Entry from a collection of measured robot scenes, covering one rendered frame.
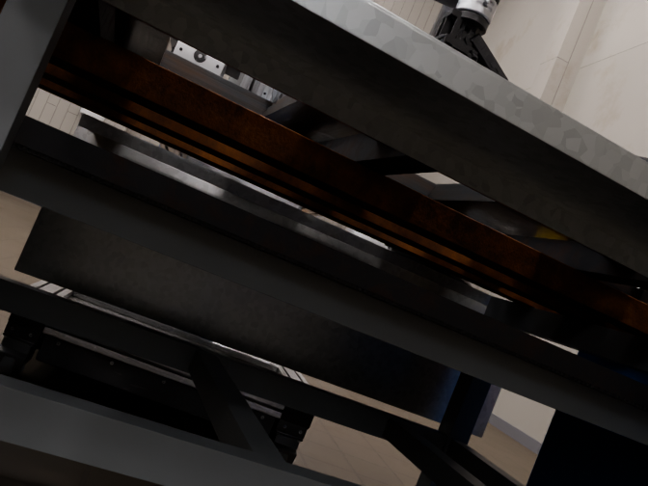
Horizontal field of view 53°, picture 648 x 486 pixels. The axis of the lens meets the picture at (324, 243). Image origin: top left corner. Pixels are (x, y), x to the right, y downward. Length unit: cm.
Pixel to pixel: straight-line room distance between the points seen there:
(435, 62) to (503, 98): 7
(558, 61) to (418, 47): 621
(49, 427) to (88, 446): 5
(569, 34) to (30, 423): 639
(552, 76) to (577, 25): 55
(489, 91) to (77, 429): 60
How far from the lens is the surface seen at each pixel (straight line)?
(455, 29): 135
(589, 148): 62
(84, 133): 158
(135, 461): 87
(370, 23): 52
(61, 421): 86
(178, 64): 147
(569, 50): 682
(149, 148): 158
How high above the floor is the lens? 54
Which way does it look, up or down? 3 degrees up
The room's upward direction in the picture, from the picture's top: 23 degrees clockwise
